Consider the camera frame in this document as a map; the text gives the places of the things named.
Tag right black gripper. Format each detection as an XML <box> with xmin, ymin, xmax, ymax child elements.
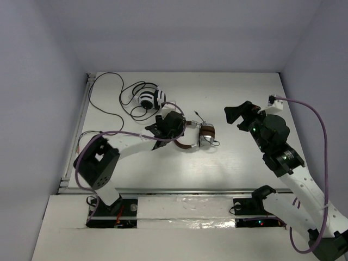
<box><xmin>226</xmin><ymin>101</ymin><xmax>275</xmax><ymax>153</ymax></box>

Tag brown silver headphones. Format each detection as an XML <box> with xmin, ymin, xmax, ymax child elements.
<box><xmin>174</xmin><ymin>121</ymin><xmax>220</xmax><ymax>150</ymax></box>

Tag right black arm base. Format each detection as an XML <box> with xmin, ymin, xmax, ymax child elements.
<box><xmin>229</xmin><ymin>185</ymin><xmax>286</xmax><ymax>228</ymax></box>

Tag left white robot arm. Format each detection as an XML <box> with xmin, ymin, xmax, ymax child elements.
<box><xmin>73</xmin><ymin>111</ymin><xmax>186</xmax><ymax>214</ymax></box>

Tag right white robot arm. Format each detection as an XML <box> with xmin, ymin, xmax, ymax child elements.
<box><xmin>224</xmin><ymin>96</ymin><xmax>347</xmax><ymax>260</ymax></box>

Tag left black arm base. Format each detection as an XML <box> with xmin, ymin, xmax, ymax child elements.
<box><xmin>86</xmin><ymin>196</ymin><xmax>138</xmax><ymax>229</ymax></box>

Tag white black headphones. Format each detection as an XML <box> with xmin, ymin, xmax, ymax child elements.
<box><xmin>129</xmin><ymin>82</ymin><xmax>166</xmax><ymax>110</ymax></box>

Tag silver foil strip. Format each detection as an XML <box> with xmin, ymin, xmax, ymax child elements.
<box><xmin>136</xmin><ymin>196</ymin><xmax>235</xmax><ymax>229</ymax></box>

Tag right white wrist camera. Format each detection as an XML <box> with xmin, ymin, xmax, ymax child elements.
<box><xmin>258</xmin><ymin>95</ymin><xmax>283</xmax><ymax>115</ymax></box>

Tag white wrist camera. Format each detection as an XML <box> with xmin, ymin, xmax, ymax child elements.
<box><xmin>258</xmin><ymin>95</ymin><xmax>283</xmax><ymax>115</ymax></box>
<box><xmin>161</xmin><ymin>101</ymin><xmax>177</xmax><ymax>111</ymax></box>

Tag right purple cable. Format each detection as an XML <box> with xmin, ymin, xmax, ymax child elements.
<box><xmin>271</xmin><ymin>95</ymin><xmax>330</xmax><ymax>254</ymax></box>

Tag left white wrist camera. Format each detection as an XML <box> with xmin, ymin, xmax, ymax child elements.
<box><xmin>161</xmin><ymin>101</ymin><xmax>177</xmax><ymax>111</ymax></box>

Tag aluminium rail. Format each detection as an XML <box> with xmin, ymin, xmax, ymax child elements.
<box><xmin>57</xmin><ymin>188</ymin><xmax>294</xmax><ymax>195</ymax></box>

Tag long black headphone cable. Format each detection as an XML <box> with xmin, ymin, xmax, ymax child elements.
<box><xmin>88</xmin><ymin>72</ymin><xmax>159</xmax><ymax>136</ymax></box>

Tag thin coloured wires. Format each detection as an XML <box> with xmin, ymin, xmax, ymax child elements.
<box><xmin>75</xmin><ymin>130</ymin><xmax>101</xmax><ymax>153</ymax></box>

